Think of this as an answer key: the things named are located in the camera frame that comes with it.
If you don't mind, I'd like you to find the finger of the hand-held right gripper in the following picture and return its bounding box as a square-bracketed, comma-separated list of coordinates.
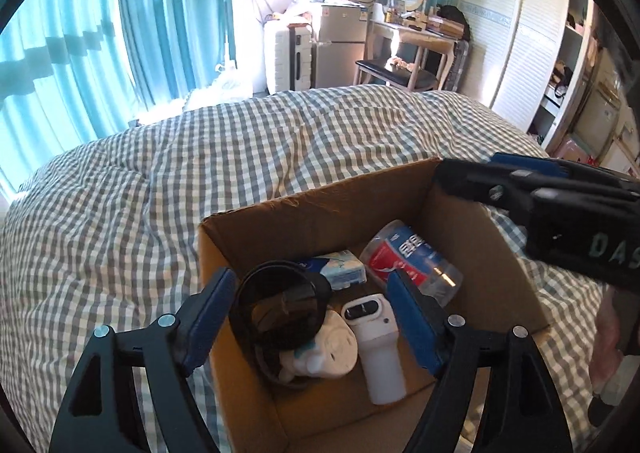
[432, 159, 542, 226]
[487, 153, 640, 194]

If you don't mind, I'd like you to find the plastic bottle red blue label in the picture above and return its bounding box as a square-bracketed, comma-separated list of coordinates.
[359, 220, 464, 306]

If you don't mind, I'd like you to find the black seat bench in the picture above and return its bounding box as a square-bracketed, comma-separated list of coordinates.
[355, 58, 439, 92]

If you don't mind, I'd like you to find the silver small fridge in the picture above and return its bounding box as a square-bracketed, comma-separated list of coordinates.
[311, 3, 371, 90]

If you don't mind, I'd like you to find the person's right hand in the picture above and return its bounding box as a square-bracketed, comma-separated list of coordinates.
[590, 303, 624, 389]

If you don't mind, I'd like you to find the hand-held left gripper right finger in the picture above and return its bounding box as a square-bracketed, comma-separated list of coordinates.
[386, 270, 573, 453]

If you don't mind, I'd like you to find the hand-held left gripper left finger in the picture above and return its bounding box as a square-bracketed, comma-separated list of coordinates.
[49, 267, 237, 453]

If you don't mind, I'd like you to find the white dressing table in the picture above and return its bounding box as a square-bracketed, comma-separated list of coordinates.
[367, 18, 459, 92]

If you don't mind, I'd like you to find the white handheld device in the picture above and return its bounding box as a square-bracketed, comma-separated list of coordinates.
[341, 294, 407, 405]

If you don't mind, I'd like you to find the wide teal curtain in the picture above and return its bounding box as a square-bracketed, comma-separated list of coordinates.
[0, 0, 139, 194]

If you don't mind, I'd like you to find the grey checked blanket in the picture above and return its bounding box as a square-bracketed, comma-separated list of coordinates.
[0, 83, 616, 453]

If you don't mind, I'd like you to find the white toy figurine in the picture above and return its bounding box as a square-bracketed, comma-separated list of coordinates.
[279, 309, 358, 381]

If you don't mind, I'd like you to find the white sliding door wardrobe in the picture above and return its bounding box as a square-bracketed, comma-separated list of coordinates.
[457, 0, 601, 144]

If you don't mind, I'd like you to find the cardboard box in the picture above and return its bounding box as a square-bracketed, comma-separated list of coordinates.
[197, 157, 551, 453]

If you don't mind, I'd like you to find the clear plastic bag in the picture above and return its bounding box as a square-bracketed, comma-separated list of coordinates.
[285, 0, 326, 26]

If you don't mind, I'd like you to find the black round holder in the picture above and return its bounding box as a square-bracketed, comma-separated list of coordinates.
[234, 260, 333, 389]

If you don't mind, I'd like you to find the brown box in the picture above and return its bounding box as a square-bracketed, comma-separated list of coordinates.
[425, 15, 464, 36]

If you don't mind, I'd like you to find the clear water jug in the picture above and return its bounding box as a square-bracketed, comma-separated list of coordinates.
[212, 60, 254, 102]

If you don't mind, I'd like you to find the black bag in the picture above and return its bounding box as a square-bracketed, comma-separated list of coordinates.
[436, 4, 472, 42]

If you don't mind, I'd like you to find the narrow teal curtain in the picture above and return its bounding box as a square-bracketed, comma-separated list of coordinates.
[117, 0, 234, 110]

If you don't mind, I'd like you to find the white suitcase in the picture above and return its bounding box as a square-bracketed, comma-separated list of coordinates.
[263, 23, 314, 94]

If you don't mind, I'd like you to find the light blue tissue pack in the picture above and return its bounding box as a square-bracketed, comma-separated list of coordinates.
[300, 249, 368, 291]

